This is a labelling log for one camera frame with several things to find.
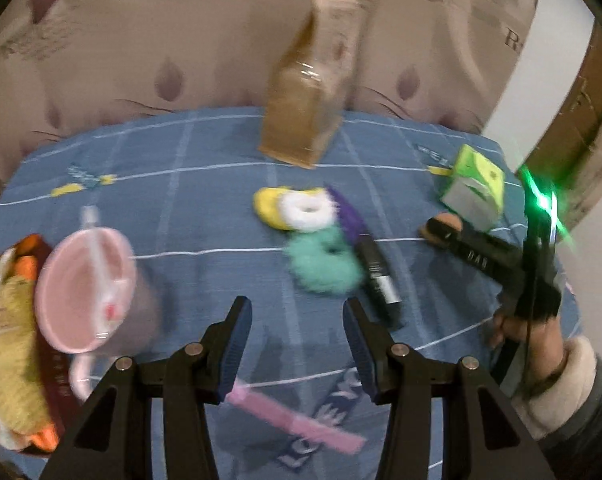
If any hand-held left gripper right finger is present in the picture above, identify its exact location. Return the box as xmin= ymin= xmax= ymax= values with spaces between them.
xmin=342 ymin=297 xmax=556 ymax=480

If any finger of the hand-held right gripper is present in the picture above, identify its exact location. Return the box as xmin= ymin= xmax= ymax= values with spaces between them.
xmin=426 ymin=217 xmax=526 ymax=286

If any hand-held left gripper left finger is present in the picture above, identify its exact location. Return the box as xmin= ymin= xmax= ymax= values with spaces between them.
xmin=40 ymin=295 xmax=254 ymax=480

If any brown powder puff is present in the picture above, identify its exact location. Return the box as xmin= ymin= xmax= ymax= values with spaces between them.
xmin=420 ymin=214 xmax=464 ymax=250

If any yellow-green fluffy cloth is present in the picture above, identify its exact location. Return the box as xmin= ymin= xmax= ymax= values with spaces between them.
xmin=0 ymin=275 xmax=49 ymax=436

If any person's right forearm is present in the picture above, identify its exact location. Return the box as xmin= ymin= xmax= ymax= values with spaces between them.
xmin=511 ymin=335 xmax=602 ymax=456

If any person's right hand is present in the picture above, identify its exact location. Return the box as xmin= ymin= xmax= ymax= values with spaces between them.
xmin=491 ymin=310 xmax=566 ymax=386

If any green and white carton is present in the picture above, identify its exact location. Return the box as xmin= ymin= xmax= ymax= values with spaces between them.
xmin=440 ymin=144 xmax=506 ymax=231

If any black tube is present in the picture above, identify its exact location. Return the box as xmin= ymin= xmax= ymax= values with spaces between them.
xmin=353 ymin=235 xmax=404 ymax=331

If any teal scrunchie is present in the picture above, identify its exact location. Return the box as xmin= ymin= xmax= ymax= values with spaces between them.
xmin=285 ymin=227 xmax=366 ymax=295

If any purple and black item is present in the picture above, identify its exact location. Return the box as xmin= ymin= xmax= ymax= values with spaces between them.
xmin=326 ymin=187 xmax=374 ymax=248

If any blue checked blanket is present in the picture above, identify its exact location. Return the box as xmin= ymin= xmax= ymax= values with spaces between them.
xmin=0 ymin=106 xmax=582 ymax=480

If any white scrunchie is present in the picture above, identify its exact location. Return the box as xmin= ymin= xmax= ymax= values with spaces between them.
xmin=280 ymin=191 xmax=339 ymax=233

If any pink cup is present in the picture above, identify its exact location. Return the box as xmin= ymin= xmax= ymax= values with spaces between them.
xmin=35 ymin=226 xmax=162 ymax=401

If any clear straw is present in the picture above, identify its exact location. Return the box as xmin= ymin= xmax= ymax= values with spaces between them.
xmin=81 ymin=207 xmax=122 ymax=321

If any brown kraft paper bag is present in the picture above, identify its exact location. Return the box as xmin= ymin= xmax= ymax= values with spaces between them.
xmin=258 ymin=0 xmax=372 ymax=170

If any beige printed curtain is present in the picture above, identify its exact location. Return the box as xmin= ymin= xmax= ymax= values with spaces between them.
xmin=0 ymin=0 xmax=544 ymax=201

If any brown wooden frame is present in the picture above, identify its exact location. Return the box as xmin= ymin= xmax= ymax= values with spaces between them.
xmin=523 ymin=20 xmax=602 ymax=231

